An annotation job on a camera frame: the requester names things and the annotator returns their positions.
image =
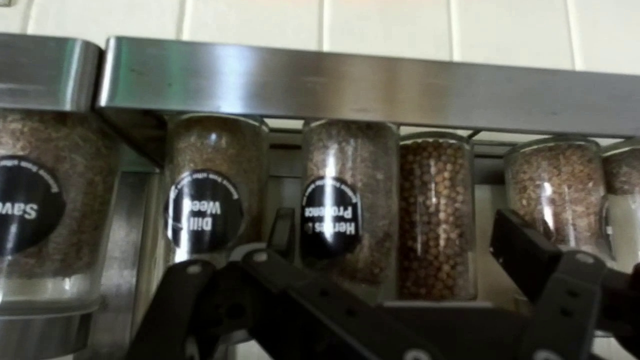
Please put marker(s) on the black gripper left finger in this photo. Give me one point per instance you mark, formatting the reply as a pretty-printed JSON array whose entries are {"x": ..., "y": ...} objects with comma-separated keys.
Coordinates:
[{"x": 280, "y": 313}]

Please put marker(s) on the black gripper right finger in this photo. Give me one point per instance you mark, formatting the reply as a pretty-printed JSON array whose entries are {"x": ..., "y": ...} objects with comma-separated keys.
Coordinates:
[{"x": 566, "y": 300}]

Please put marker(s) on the Herbes de Provence spice jar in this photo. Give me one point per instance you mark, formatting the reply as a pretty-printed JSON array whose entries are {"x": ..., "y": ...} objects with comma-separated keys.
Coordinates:
[{"x": 351, "y": 153}]

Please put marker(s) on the brown seed spice jar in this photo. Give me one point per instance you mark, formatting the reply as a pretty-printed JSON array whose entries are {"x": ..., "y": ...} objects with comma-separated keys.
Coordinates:
[{"x": 560, "y": 186}]

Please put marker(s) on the glass spice jar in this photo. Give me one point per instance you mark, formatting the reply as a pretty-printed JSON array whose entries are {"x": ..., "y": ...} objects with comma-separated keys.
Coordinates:
[{"x": 623, "y": 181}]

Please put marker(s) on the peppercorn spice jar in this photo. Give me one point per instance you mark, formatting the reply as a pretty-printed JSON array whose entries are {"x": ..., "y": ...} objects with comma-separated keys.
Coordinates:
[{"x": 437, "y": 212}]

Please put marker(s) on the Dill Weed spice jar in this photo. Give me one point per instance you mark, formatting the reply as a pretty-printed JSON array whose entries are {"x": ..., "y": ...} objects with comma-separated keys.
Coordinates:
[{"x": 212, "y": 147}]

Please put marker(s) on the stainless steel spice shelf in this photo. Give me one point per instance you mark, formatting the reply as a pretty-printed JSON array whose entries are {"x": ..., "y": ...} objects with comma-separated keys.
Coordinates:
[
  {"x": 367, "y": 90},
  {"x": 40, "y": 73}
]

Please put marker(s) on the Savory spice jar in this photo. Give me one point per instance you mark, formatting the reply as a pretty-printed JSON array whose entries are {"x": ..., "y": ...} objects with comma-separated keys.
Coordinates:
[{"x": 66, "y": 147}]

